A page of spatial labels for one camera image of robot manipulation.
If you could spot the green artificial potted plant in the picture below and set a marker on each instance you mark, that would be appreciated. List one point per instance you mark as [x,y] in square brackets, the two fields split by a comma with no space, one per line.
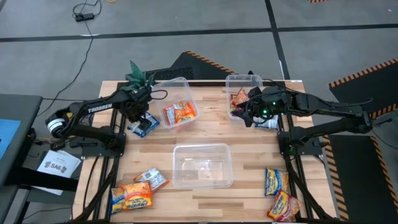
[136,77]

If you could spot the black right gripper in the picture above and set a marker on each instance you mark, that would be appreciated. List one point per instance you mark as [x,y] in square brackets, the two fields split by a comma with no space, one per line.
[270,104]

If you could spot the white printed paper sheet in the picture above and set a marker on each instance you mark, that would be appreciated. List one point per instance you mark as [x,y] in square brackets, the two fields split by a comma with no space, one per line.
[57,165]

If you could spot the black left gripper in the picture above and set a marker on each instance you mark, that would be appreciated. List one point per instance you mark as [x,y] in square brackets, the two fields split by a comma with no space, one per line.
[136,104]

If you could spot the blue sheet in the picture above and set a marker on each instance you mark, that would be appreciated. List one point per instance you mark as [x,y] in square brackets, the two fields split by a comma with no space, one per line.
[7,133]

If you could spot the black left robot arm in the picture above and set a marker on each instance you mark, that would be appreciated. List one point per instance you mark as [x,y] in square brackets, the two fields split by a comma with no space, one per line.
[99,108]

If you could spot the black hazard-striped floor mat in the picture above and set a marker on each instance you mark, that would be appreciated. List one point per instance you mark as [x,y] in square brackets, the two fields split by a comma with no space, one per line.
[357,186]
[373,84]
[202,63]

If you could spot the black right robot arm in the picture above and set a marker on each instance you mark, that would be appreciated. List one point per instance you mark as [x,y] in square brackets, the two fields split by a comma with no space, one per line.
[326,104]

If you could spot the labelled clear plastic container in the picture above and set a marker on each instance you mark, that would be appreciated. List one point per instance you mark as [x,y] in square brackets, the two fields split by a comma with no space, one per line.
[202,152]

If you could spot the blue Maruchan noodle packet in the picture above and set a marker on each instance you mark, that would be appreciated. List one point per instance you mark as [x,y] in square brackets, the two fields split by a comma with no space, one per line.
[274,182]
[271,124]
[116,200]
[154,123]

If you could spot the grey side table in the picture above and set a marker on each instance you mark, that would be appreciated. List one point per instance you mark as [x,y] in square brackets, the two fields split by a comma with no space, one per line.
[21,109]

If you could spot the black power adapter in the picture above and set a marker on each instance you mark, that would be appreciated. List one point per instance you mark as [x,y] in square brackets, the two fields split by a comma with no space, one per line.
[84,16]

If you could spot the yellow power plug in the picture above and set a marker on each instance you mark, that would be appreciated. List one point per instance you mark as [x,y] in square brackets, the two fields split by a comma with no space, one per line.
[69,115]

